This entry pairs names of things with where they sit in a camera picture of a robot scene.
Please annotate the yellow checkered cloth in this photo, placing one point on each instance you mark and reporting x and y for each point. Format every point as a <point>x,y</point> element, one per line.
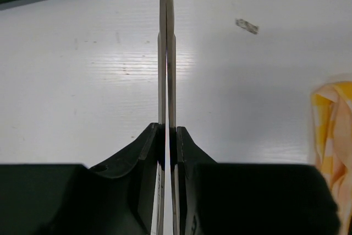
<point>331,113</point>

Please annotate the metal tongs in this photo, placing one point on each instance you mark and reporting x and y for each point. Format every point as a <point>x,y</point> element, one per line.
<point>167,132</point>

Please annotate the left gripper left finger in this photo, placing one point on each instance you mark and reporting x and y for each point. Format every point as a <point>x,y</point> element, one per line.
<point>113,197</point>

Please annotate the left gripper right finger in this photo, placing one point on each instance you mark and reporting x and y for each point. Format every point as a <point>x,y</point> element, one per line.
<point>250,198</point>

